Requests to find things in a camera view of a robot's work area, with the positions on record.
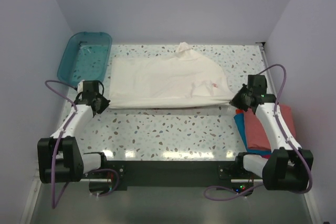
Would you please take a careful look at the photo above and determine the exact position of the white t shirt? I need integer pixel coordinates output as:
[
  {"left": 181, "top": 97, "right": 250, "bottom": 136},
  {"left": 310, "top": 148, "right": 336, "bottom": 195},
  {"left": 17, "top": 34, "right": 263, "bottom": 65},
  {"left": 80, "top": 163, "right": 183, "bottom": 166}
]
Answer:
[{"left": 109, "top": 42, "right": 234, "bottom": 109}]

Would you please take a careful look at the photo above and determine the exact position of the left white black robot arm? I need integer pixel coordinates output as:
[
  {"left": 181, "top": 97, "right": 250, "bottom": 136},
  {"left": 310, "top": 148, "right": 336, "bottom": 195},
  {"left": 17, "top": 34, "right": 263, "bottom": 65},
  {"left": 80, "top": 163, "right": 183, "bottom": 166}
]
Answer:
[{"left": 37, "top": 80, "right": 110, "bottom": 184}]

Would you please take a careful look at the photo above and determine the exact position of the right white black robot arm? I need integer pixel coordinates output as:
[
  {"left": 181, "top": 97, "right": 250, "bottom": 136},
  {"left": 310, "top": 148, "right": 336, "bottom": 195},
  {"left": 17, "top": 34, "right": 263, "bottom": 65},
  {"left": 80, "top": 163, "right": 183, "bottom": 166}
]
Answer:
[{"left": 230, "top": 74, "right": 313, "bottom": 194}]

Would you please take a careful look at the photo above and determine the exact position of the red folded t shirt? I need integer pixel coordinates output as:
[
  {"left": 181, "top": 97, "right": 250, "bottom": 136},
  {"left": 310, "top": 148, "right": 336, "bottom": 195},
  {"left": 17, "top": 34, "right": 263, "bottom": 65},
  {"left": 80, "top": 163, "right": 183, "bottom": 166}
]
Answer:
[{"left": 236, "top": 109, "right": 244, "bottom": 114}]

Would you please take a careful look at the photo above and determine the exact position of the blue folded t shirt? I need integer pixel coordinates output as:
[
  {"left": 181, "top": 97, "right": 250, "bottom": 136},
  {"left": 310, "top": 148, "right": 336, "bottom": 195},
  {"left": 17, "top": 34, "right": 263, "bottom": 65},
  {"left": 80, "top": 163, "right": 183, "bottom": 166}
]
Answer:
[{"left": 234, "top": 114, "right": 271, "bottom": 158}]

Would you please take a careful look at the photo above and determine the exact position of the teal plastic bin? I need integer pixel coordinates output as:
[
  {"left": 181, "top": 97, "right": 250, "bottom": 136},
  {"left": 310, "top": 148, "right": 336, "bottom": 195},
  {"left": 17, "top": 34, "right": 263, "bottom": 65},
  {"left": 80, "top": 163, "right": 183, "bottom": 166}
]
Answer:
[{"left": 57, "top": 31, "right": 112, "bottom": 86}]

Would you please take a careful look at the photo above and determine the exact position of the pink folded t shirt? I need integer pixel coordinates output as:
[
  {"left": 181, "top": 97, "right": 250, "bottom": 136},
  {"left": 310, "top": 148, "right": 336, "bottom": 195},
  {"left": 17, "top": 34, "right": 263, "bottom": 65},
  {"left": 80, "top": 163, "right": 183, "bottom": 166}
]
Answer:
[{"left": 243, "top": 104, "right": 296, "bottom": 151}]

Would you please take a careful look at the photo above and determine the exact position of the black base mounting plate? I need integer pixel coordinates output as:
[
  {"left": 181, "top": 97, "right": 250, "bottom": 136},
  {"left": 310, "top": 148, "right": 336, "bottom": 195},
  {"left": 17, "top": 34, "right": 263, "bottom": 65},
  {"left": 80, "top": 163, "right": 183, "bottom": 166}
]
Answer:
[{"left": 82, "top": 161, "right": 262, "bottom": 196}]

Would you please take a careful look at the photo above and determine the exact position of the aluminium extrusion rail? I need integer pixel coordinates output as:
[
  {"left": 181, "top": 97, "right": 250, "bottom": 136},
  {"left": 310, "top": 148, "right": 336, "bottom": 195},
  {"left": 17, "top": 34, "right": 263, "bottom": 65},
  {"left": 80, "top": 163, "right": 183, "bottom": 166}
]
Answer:
[{"left": 34, "top": 159, "right": 40, "bottom": 181}]

